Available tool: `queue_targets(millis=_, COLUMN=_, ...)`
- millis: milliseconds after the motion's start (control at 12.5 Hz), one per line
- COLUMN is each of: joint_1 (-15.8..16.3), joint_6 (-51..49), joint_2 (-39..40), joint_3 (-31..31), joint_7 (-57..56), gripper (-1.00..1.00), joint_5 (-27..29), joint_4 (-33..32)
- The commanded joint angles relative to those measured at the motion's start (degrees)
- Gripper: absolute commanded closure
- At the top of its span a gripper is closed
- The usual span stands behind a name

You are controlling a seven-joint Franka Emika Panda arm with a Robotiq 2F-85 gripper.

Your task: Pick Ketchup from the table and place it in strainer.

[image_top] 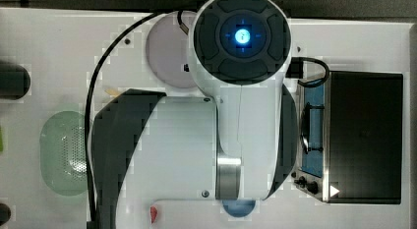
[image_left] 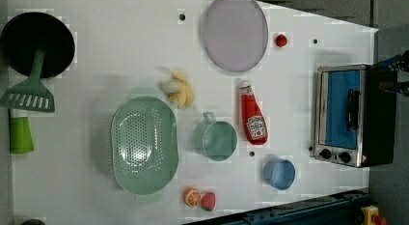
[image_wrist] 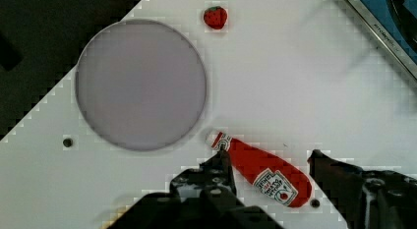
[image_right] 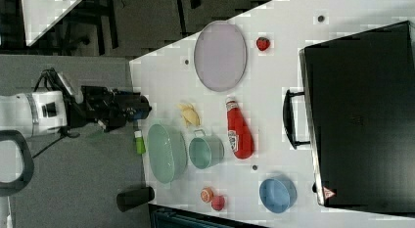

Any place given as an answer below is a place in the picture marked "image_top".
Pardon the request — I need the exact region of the black cylinder cup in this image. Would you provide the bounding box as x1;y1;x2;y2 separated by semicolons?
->
0;63;30;100

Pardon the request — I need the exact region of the black and steel toaster oven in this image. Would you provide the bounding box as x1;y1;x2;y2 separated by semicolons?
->
292;71;403;204

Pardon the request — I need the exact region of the green perforated strainer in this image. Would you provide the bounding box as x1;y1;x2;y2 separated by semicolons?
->
39;111;88;197

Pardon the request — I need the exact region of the blue bowl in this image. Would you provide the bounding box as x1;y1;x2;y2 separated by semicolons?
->
222;200;256;218

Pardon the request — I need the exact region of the red apple toy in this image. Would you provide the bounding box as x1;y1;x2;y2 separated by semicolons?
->
150;206;158;224

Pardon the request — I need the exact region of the black cylinder at table edge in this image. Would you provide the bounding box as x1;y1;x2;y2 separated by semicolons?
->
0;203;12;225

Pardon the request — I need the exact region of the large grey round plate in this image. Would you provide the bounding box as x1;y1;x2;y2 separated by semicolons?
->
146;12;196;88

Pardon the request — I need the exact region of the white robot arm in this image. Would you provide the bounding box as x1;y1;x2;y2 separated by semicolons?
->
89;0;298;229

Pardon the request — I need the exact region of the peeled banana toy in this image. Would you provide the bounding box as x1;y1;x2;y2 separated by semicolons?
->
105;88;121;97

